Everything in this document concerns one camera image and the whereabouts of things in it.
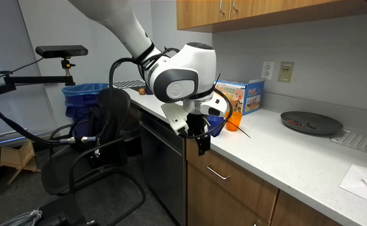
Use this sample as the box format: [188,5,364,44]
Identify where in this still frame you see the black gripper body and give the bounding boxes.
[186,112,213,140]

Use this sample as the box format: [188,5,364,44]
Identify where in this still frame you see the silver drawer handle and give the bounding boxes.
[207,165,232,182]

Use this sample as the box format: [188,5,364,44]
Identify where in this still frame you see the wooden drawer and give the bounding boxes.
[186,138,279,225]

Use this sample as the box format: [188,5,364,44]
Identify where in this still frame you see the blue plastic cup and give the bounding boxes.
[207,116,227,138]

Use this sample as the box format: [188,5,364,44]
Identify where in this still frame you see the orange plastic cup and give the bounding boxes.
[224,109,244,133]

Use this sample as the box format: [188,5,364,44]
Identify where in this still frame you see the play food toy box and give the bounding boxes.
[214,79,267,117]

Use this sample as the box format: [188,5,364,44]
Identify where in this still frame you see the grey keyboard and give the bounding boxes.
[112,79,149,92]

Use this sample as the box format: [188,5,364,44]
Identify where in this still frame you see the wooden base cabinet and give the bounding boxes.
[186,138,346,226]

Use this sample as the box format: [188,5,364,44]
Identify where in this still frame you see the black round pan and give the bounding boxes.
[279,111,345,137]

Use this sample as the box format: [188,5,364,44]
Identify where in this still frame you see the blue recycling bin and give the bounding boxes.
[62,82,112,142]

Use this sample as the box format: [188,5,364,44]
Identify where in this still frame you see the wooden upper cabinet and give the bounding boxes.
[175,0,367,34]

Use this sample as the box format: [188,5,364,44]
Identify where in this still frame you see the black mesh office chair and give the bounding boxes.
[39,87,149,226]

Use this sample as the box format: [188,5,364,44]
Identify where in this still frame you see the white paper sheet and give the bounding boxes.
[339,163,367,210]

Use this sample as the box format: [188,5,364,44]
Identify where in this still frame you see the brown cardboard piece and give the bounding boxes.
[0,138,42,186]

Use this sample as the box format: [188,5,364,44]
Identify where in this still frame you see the white wall outlet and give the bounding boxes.
[261,60,277,82]

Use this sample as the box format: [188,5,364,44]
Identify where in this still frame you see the tan wall switch plate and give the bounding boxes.
[277,60,296,84]

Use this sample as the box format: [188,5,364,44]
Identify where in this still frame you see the black robot cable harness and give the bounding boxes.
[0,55,181,148]

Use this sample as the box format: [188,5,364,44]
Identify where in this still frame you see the black stereo camera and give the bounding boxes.
[34,44,90,59]

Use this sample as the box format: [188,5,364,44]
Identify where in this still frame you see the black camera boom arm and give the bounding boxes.
[0,57,77,101]

